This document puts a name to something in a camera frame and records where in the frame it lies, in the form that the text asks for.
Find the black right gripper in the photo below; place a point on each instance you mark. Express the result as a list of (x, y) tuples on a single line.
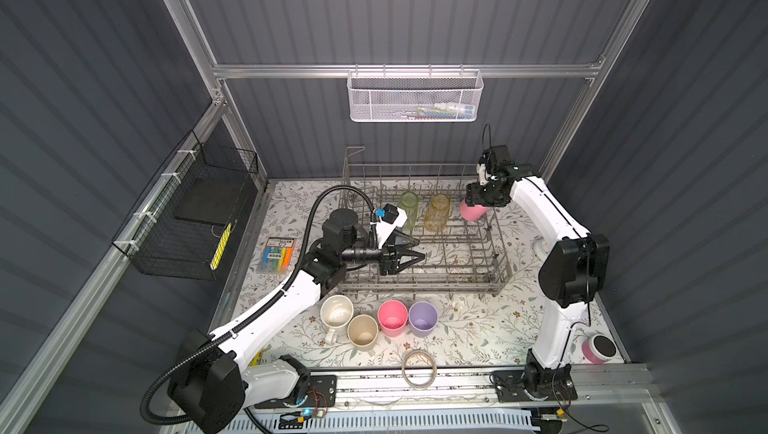
[(472, 196)]

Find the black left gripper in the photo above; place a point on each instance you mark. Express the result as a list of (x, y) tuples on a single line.
[(391, 262)]

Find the pink cup front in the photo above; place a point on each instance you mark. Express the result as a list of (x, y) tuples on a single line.
[(472, 213)]

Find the pink cup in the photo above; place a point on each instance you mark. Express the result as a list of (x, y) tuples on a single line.
[(472, 213), (393, 318)]

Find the yellow glass tumbler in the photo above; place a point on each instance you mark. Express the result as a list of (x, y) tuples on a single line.
[(438, 213)]

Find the green glass tumbler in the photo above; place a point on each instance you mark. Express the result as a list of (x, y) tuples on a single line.
[(409, 203)]

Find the purple cup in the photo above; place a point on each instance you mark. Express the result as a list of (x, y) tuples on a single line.
[(423, 318)]

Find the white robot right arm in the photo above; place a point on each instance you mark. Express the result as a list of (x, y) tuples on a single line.
[(574, 268)]

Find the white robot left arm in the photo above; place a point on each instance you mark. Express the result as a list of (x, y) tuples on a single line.
[(215, 381)]

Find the beige cup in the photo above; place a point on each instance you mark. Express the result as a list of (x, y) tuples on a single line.
[(362, 332)]

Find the white ceramic mug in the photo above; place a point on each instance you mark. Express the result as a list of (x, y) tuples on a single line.
[(335, 313)]

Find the items in white basket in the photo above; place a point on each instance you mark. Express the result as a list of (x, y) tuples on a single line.
[(449, 112)]

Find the clear tape roll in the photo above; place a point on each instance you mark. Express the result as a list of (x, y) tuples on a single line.
[(419, 369)]

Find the coloured marker pack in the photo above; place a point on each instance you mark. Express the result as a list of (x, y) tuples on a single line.
[(277, 254)]

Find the yellow marker on table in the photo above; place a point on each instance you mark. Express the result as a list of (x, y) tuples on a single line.
[(257, 359)]

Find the yellow marker in basket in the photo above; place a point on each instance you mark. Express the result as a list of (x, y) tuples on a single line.
[(221, 247)]

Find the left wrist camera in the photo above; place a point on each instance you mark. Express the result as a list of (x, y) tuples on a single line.
[(384, 222)]

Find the grey wire dish rack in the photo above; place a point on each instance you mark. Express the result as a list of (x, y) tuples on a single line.
[(467, 257)]

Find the white mesh wall basket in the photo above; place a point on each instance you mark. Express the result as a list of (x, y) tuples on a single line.
[(376, 95)]

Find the black wire wall basket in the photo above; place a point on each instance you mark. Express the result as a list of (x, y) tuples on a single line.
[(205, 186)]

